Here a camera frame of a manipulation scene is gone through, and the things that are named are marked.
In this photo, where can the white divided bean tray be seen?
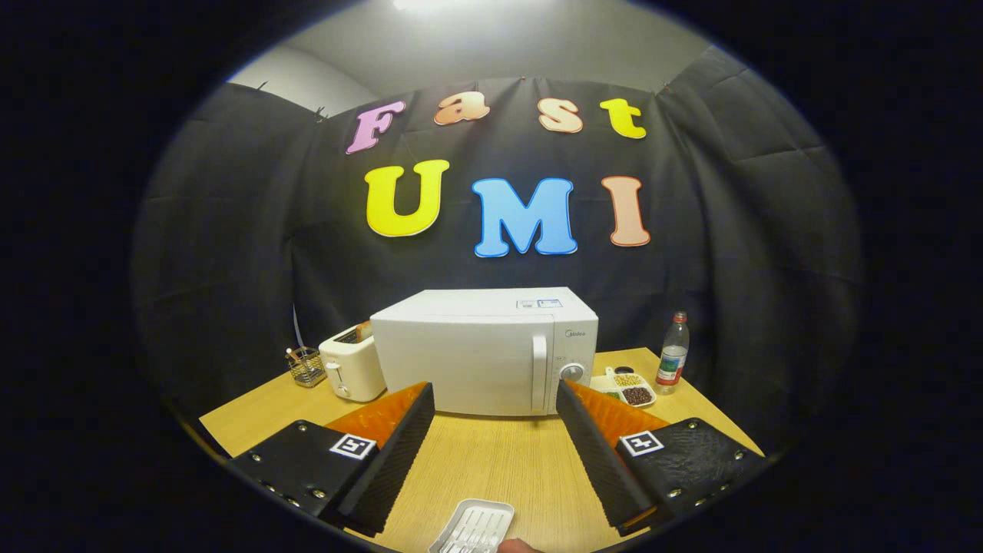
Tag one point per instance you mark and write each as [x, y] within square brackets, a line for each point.
[633, 388]

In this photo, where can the toasted bread slice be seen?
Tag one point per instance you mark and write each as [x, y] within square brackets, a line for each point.
[364, 330]

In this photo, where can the black backdrop cloth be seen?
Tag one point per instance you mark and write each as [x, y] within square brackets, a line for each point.
[729, 230]

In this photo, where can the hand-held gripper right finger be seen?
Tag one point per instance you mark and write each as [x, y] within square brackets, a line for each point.
[599, 461]

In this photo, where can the white ribbed small plate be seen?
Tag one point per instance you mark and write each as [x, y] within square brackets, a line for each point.
[472, 526]

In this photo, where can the white bread toaster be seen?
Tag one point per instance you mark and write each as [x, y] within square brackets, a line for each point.
[353, 372]

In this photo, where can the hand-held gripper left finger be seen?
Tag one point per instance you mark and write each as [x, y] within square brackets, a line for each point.
[395, 461]

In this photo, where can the clear water bottle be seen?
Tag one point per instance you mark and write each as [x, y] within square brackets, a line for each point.
[672, 361]

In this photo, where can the white toaster oven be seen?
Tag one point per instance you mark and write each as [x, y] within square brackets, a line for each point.
[461, 353]

